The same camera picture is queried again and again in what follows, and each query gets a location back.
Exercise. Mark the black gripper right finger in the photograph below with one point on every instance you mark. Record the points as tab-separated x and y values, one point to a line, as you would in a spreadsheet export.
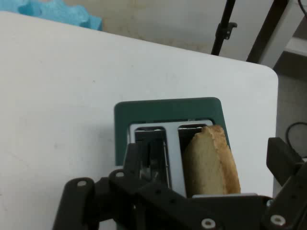
290	198

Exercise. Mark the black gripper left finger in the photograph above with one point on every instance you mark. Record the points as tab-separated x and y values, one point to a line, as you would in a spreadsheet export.
76	203

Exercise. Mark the dark green two-slot toaster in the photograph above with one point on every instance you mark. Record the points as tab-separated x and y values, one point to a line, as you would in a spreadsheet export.
168	110

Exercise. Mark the toasted bread slice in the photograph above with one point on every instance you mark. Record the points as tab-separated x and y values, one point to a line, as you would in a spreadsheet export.
206	163

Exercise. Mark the black tripod stand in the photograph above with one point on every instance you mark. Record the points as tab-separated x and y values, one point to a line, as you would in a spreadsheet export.
221	31

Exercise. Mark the light blue foam puzzle mat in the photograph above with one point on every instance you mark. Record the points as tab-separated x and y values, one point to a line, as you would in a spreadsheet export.
9	4
64	12

